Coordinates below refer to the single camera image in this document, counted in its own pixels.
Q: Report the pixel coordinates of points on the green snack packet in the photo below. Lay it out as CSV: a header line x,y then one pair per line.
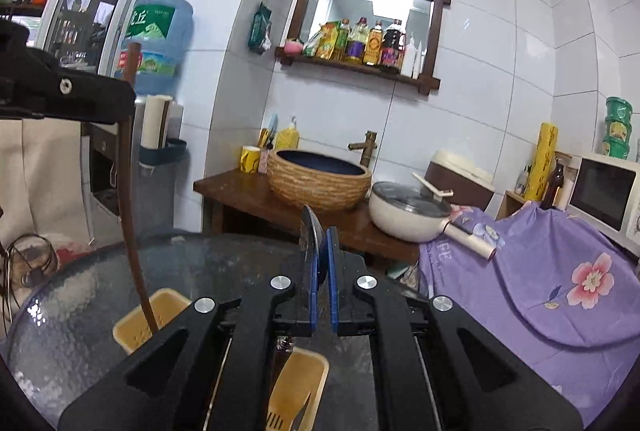
x,y
310,46

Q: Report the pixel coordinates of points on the grey water dispenser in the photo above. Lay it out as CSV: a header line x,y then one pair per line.
x,y
160,201

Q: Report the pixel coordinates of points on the white paper cup stack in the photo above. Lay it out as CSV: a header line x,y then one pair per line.
x,y
155,121

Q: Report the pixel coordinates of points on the dark soy sauce bottle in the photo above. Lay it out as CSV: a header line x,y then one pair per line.
x,y
392,46

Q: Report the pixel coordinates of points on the white microwave oven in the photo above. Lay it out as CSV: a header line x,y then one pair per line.
x,y
597,191

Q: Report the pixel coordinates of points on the patterned small cup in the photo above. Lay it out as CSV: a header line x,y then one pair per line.
x,y
263,162

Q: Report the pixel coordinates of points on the small white bottle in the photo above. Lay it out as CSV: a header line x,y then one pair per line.
x,y
522,183

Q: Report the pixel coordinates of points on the yellow wrap roll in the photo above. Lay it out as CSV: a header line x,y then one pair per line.
x,y
542,161

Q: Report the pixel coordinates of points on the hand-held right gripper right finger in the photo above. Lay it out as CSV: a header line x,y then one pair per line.
x,y
334,281

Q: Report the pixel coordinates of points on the green hanging packet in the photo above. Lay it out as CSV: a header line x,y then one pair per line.
x,y
260,28

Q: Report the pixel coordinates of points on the yellow mug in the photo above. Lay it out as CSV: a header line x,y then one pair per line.
x,y
249,159

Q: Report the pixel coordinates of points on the blue toothbrush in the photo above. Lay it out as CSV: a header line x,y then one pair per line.
x,y
272,128

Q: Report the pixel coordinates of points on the beige cloth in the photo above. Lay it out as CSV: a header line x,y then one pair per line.
x,y
45,176

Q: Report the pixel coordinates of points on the wooden counter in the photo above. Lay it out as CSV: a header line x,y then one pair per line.
x,y
235,191

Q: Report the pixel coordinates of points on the wooden rack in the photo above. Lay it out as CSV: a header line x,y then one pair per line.
x,y
510,206

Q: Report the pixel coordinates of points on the purple label oil bottle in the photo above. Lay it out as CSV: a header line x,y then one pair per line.
x,y
356,43

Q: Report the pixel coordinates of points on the yellow snack packet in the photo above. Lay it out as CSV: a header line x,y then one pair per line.
x,y
327,41

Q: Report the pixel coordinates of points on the purple floral cloth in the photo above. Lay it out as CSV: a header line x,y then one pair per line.
x,y
525,311

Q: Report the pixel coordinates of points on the woven basin sink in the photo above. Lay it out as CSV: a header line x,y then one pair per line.
x,y
315,188

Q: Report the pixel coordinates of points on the brown wooden chopstick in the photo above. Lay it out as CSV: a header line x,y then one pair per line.
x,y
129,211

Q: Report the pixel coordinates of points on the yellow label sauce bottle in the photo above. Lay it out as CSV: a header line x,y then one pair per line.
x,y
373,46

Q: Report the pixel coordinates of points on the blue water jug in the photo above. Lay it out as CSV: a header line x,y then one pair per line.
x,y
160,41

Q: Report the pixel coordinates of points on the wooden framed wall mirror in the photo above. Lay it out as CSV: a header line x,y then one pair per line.
x,y
300,11

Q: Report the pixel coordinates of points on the bronze bamboo faucet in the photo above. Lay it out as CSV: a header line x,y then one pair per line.
x,y
367,148

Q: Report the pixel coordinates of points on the glass pan lid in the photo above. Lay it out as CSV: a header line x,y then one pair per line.
x,y
405,201

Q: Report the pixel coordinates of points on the yellow soap bottle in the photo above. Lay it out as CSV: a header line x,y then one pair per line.
x,y
287,136

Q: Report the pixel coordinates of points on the teal cup holder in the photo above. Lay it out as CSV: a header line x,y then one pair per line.
x,y
170,153

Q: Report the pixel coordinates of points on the white frying pan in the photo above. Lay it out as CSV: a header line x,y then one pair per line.
x,y
400,226

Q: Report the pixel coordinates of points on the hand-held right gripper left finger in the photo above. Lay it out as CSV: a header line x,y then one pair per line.
x,y
314,291

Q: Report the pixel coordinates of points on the brown glass bottle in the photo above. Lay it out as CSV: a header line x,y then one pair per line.
x,y
553,186

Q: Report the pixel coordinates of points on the brown white rice cooker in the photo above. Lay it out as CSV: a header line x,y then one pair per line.
x,y
465,176

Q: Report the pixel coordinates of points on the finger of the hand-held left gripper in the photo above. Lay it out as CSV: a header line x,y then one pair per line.
x,y
12,33
75,98

